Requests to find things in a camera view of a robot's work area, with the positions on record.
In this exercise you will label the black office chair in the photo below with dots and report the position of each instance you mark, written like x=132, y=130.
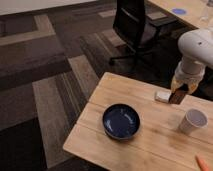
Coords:
x=141, y=27

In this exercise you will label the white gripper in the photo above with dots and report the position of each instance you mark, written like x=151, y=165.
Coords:
x=190, y=73

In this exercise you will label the dark blue bowl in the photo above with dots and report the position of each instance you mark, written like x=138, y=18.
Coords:
x=120, y=121

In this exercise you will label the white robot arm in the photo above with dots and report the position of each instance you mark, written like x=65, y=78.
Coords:
x=196, y=47

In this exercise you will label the orange carrot-like object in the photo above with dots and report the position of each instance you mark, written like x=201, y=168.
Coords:
x=201, y=163

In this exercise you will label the clear drinking glass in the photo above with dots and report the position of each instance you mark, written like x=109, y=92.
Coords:
x=207, y=12

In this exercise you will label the light wooden background table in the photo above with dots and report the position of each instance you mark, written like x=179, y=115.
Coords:
x=193, y=7

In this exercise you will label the brown rectangular bar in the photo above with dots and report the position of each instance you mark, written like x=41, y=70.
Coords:
x=178, y=94

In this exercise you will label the white eraser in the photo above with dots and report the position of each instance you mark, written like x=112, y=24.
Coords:
x=162, y=96

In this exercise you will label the blue round coaster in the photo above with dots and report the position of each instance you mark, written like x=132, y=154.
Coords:
x=179, y=11

